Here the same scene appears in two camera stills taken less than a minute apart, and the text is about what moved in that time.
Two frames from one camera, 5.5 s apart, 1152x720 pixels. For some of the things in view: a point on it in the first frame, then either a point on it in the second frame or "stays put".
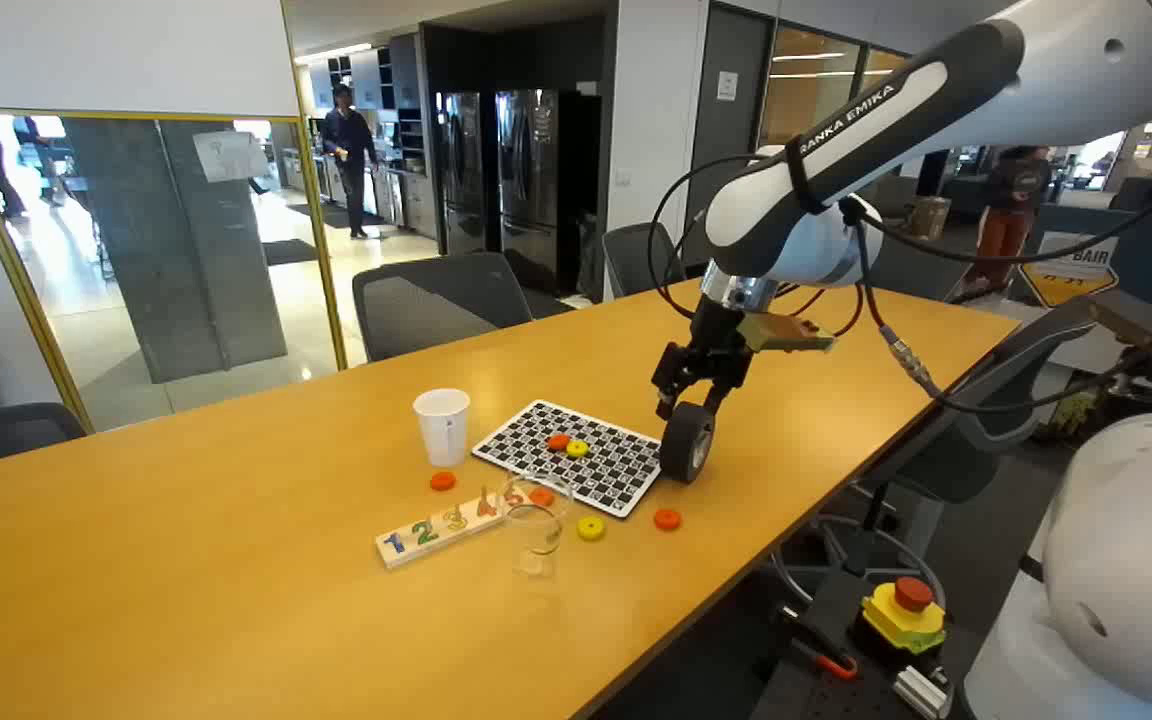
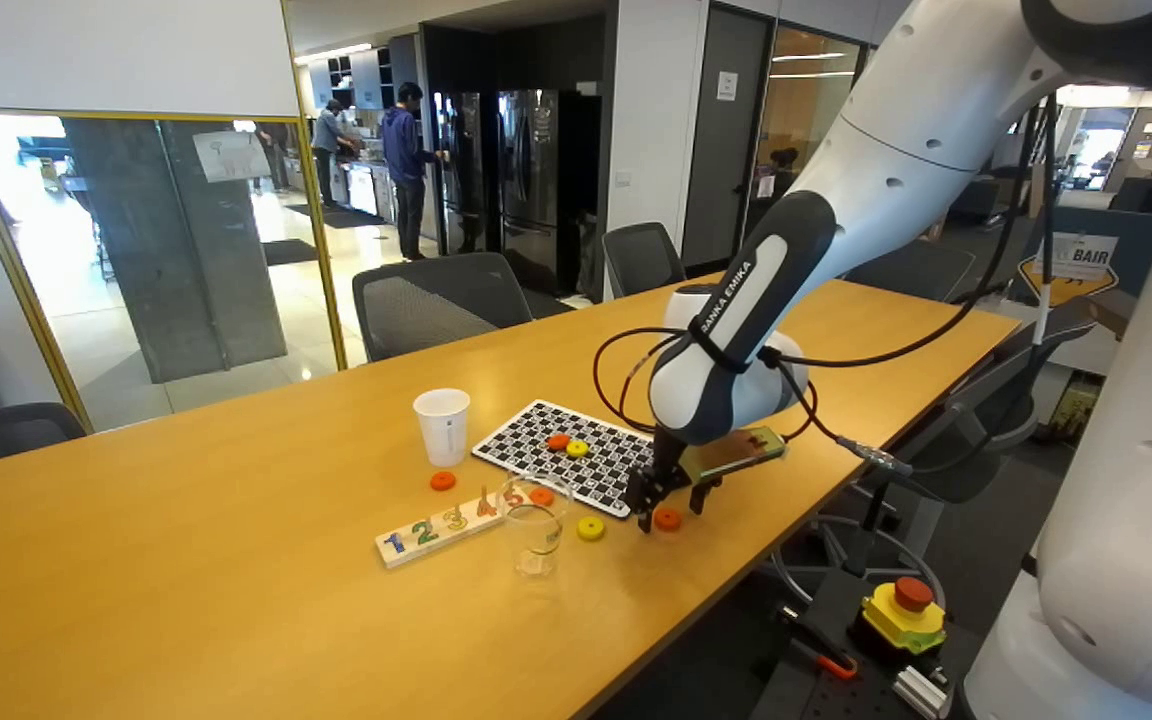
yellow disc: x=591 y=528 stays put
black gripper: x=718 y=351 to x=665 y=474
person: x=353 y=141 to x=404 y=152
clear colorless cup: x=534 y=538 stays put
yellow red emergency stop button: x=907 y=612 stays put
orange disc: x=665 y=521 stays put
